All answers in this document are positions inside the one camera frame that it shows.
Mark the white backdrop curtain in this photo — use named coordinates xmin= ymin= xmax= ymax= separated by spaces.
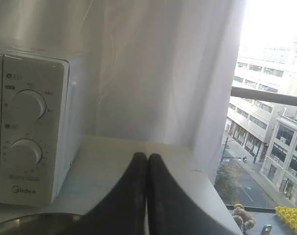
xmin=0 ymin=0 xmax=248 ymax=178

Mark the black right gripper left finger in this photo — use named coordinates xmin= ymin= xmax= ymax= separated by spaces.
xmin=72 ymin=152 xmax=147 ymax=235

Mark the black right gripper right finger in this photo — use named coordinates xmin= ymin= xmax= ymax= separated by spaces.
xmin=147 ymin=153 xmax=241 ymax=235

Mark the brown teddy bear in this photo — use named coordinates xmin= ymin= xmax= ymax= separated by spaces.
xmin=232 ymin=204 xmax=256 ymax=232

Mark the white Midea microwave oven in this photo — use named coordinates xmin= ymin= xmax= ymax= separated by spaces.
xmin=0 ymin=44 xmax=90 ymax=207

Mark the white control knob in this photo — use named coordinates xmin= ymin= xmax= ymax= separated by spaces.
xmin=8 ymin=139 xmax=42 ymax=166
xmin=9 ymin=90 xmax=46 ymax=123

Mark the yellow knobbly toy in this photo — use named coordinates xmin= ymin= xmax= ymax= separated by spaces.
xmin=275 ymin=207 xmax=297 ymax=234

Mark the round steel tray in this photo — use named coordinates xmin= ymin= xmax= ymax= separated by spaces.
xmin=0 ymin=212 xmax=82 ymax=235

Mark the lower white control knob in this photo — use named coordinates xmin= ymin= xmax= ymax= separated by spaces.
xmin=8 ymin=139 xmax=42 ymax=166

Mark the upper white control knob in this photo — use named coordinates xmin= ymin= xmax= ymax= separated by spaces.
xmin=9 ymin=90 xmax=46 ymax=123

